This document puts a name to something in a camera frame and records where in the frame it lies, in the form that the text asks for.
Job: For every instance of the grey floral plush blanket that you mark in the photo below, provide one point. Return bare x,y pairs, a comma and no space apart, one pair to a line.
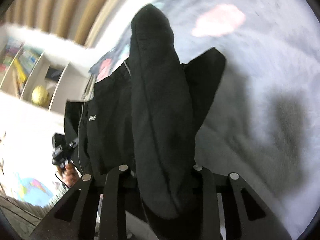
264,122

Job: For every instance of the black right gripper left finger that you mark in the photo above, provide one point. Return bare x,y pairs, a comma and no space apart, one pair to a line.
74,215

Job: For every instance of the row of colourful books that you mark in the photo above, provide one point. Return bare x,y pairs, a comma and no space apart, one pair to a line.
17,62

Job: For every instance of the yellow globe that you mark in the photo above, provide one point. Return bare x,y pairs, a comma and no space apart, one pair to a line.
40,96

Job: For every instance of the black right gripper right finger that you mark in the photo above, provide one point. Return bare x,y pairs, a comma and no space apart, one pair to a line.
246,215

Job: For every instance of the black picture frame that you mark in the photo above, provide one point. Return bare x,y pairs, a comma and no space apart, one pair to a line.
54,74

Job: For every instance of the white wall bookshelf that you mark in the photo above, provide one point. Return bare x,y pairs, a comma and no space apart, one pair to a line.
75,60

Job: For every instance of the colourful wall map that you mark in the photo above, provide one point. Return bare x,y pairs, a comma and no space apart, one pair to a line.
33,192

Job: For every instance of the black jacket with white lettering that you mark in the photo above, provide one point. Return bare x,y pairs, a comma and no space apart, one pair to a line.
146,115

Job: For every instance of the striped brown window blind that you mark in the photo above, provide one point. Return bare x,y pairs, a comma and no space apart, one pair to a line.
78,20

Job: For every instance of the person's left hand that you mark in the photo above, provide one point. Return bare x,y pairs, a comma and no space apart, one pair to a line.
68,174

